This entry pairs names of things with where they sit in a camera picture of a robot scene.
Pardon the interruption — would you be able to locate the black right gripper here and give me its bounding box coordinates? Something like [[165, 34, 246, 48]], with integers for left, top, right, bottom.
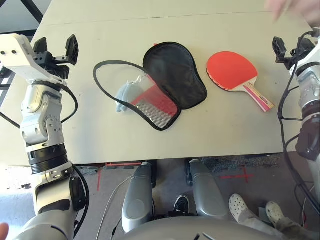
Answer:
[[272, 36, 316, 71]]

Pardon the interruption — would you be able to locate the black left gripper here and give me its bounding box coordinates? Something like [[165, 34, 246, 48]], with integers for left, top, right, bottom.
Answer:
[[33, 34, 80, 81]]

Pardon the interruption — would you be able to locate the red ping-pong paddle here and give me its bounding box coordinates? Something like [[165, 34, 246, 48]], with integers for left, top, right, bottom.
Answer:
[[205, 51, 275, 113]]

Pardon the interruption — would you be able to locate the grey plush keychain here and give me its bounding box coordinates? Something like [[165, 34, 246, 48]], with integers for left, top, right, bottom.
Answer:
[[114, 76, 145, 113]]

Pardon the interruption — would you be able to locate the black red paddle case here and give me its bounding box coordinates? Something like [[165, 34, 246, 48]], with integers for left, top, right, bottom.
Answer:
[[93, 41, 208, 132]]

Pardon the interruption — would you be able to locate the bystander hand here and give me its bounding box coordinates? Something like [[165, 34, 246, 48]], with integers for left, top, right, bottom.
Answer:
[[264, 0, 320, 28]]

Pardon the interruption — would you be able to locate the bystander fingertip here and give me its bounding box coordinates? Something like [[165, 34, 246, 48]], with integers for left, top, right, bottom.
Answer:
[[0, 222, 10, 240]]

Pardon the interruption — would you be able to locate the black floor rack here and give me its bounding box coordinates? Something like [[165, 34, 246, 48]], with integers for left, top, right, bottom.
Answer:
[[0, 64, 16, 106]]

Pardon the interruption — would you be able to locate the dark grey floor mat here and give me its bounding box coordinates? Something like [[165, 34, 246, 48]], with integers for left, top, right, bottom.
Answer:
[[201, 156, 278, 176]]

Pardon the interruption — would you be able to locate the white perforated clog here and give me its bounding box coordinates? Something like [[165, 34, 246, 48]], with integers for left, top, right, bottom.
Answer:
[[265, 201, 286, 227], [229, 193, 251, 222]]

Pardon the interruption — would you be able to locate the grey right robot leg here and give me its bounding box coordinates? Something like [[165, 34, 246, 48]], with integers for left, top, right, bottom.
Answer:
[[188, 159, 230, 221]]

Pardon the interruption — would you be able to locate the grey robot leg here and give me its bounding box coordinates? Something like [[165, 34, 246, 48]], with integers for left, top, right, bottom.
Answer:
[[121, 161, 155, 233], [188, 159, 230, 221]]

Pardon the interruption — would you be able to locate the grey left robot leg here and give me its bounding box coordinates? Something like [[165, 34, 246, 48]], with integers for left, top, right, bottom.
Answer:
[[121, 161, 155, 233]]

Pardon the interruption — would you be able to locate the small grey floor box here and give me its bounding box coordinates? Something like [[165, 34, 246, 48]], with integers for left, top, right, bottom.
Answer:
[[258, 206, 271, 223]]

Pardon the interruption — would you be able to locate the beige trouser leg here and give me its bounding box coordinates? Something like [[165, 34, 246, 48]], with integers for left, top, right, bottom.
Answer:
[[236, 208, 320, 240]]

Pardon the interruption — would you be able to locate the black sneaker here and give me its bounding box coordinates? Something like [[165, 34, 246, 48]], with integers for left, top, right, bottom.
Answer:
[[173, 194, 197, 216]]

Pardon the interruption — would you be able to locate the grey robot torso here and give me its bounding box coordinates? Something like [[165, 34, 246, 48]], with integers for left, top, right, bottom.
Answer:
[[123, 216, 283, 240]]

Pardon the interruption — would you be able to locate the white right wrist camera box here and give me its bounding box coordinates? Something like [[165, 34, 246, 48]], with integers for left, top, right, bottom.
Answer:
[[289, 26, 320, 76]]

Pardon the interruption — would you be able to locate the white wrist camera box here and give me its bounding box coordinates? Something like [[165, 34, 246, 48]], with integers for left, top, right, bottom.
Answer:
[[289, 26, 320, 76], [0, 33, 61, 83]]

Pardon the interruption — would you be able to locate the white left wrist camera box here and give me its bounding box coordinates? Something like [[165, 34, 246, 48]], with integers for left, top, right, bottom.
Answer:
[[0, 33, 61, 83]]

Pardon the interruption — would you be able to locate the black metal table frame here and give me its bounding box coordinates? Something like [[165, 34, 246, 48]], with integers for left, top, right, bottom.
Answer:
[[0, 0, 45, 36]]

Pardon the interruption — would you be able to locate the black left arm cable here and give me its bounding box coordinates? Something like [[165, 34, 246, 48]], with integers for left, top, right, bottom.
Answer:
[[0, 82, 79, 130]]

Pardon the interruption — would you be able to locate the white floor cable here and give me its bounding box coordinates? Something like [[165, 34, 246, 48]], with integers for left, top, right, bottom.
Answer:
[[99, 174, 136, 240]]

